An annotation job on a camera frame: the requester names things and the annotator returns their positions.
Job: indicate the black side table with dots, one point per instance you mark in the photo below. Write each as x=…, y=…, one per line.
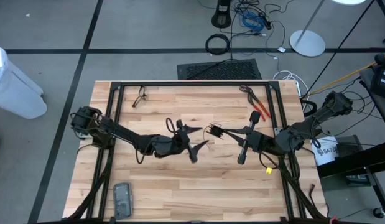
x=350, y=158

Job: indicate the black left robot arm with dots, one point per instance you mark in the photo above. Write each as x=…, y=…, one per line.
x=123, y=133

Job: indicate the white trash bin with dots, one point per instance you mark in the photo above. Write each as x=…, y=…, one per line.
x=12, y=87

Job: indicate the black computer desk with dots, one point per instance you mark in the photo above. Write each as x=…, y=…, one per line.
x=382, y=102

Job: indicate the small white adapter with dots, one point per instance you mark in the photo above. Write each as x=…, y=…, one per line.
x=282, y=49

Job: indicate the thin black slanted pole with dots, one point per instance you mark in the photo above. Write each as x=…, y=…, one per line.
x=335, y=53

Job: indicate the white floor lamp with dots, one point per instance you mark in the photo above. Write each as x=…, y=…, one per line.
x=307, y=43

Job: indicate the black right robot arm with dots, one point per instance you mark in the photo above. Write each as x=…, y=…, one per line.
x=304, y=129

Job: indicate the black floor mat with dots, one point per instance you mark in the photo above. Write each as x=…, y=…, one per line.
x=220, y=70

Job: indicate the black power strip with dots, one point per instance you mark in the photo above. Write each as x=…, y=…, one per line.
x=266, y=21

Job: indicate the black caster wheel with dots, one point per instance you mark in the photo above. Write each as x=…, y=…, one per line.
x=379, y=212

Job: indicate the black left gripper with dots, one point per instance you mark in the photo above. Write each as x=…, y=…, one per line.
x=183, y=141

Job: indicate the black aluminium table frame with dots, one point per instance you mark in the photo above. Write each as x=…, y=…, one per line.
x=195, y=84

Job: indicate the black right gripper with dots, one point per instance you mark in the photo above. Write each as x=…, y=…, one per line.
x=256, y=141

